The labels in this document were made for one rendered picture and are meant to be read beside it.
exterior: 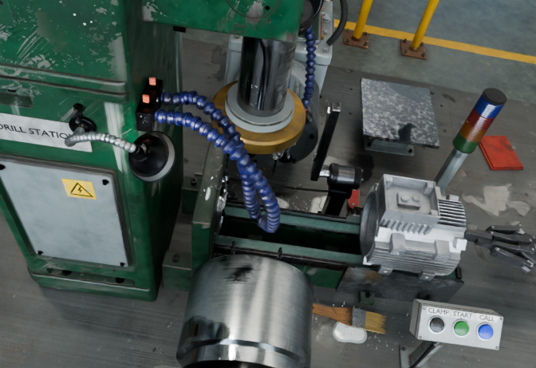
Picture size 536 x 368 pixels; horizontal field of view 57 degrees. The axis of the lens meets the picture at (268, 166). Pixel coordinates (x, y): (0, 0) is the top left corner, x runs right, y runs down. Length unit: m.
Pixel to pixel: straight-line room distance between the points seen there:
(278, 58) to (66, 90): 0.32
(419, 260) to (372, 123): 0.55
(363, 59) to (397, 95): 1.70
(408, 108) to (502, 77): 2.10
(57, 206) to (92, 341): 0.40
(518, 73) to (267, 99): 3.10
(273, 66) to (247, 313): 0.42
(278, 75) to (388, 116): 0.85
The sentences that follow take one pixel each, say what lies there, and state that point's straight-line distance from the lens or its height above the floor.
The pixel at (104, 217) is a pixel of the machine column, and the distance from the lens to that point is 0.99.
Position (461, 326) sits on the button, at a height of 1.07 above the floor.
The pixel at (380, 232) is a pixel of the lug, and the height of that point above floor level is 1.08.
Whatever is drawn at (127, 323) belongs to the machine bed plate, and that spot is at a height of 0.80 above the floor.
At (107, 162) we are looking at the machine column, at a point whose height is 1.33.
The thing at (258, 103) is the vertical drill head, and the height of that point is 1.39.
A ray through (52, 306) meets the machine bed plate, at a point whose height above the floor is 0.80.
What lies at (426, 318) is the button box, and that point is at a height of 1.07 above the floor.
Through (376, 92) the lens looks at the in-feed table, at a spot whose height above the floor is 0.92.
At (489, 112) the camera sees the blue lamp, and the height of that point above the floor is 1.18.
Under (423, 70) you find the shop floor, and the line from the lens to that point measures 3.50.
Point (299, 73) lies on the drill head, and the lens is 1.33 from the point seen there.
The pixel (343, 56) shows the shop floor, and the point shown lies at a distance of 3.40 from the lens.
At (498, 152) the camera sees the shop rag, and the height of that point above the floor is 0.81.
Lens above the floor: 1.99
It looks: 50 degrees down
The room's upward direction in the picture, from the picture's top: 11 degrees clockwise
